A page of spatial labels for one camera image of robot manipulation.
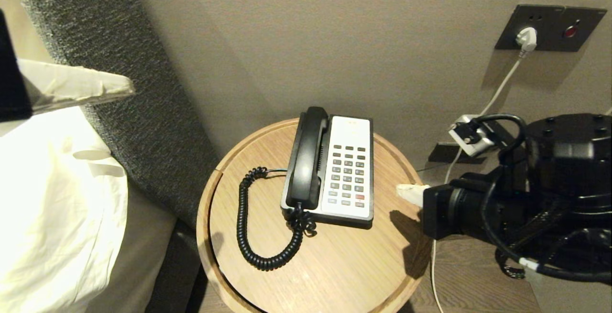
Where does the black and white desk telephone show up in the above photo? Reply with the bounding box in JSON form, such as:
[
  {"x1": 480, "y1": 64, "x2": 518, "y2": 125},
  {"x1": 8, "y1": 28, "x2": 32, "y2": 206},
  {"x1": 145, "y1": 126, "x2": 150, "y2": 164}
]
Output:
[{"x1": 280, "y1": 115, "x2": 375, "y2": 230}]

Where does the black phone handset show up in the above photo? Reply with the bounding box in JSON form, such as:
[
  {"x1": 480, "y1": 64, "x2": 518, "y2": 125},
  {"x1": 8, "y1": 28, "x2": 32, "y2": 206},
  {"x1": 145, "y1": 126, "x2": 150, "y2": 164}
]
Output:
[{"x1": 285, "y1": 106, "x2": 330, "y2": 210}]

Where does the black coiled phone cord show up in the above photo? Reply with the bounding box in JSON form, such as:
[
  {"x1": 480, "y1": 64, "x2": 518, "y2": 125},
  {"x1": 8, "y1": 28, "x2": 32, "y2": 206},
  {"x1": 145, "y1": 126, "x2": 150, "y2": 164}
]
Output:
[{"x1": 236, "y1": 166, "x2": 317, "y2": 272}]

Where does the white power plug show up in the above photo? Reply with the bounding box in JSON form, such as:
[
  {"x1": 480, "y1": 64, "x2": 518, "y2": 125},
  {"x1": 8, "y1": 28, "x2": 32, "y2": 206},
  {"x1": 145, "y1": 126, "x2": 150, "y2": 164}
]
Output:
[{"x1": 515, "y1": 27, "x2": 538, "y2": 58}]

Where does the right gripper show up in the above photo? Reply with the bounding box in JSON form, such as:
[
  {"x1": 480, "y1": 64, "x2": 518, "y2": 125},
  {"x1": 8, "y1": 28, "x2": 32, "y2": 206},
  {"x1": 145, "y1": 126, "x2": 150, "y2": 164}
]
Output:
[{"x1": 395, "y1": 173, "x2": 527, "y2": 243}]

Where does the white power cable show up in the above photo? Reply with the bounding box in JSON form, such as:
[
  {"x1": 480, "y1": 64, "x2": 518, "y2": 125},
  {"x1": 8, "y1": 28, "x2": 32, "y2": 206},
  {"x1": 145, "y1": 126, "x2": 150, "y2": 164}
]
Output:
[{"x1": 430, "y1": 55, "x2": 523, "y2": 313}]

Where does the grey upholstered headboard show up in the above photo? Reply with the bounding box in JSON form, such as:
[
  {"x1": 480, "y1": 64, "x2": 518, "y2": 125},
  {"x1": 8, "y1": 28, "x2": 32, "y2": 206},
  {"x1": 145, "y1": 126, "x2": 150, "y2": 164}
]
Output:
[{"x1": 5, "y1": 0, "x2": 221, "y2": 313}]

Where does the white bedding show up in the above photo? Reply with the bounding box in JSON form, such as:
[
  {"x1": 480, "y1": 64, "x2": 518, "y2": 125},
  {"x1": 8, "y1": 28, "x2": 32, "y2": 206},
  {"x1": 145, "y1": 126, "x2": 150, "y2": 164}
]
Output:
[{"x1": 0, "y1": 107, "x2": 130, "y2": 313}]

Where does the round wooden side table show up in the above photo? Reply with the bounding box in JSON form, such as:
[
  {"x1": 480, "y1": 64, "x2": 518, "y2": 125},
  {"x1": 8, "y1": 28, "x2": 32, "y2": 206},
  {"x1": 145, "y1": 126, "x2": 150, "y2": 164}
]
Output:
[{"x1": 196, "y1": 118, "x2": 434, "y2": 313}]

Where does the beige bed base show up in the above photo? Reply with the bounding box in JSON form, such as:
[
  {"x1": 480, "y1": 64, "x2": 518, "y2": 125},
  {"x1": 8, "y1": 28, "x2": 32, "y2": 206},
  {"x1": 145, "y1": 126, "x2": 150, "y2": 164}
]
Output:
[{"x1": 84, "y1": 182, "x2": 178, "y2": 313}]

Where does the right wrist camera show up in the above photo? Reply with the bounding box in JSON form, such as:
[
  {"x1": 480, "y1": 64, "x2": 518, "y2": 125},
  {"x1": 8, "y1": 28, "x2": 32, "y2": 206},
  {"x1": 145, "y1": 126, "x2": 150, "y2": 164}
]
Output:
[{"x1": 448, "y1": 114, "x2": 499, "y2": 157}]

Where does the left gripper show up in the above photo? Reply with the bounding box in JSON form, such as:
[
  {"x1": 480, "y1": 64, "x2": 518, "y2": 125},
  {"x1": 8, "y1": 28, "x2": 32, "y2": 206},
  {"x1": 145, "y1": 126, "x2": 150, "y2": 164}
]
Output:
[{"x1": 0, "y1": 10, "x2": 136, "y2": 122}]

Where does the dark wall socket panel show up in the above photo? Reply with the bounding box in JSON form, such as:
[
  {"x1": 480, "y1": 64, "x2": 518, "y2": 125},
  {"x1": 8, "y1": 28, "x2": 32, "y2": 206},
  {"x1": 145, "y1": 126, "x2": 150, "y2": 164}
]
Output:
[{"x1": 494, "y1": 3, "x2": 608, "y2": 54}]

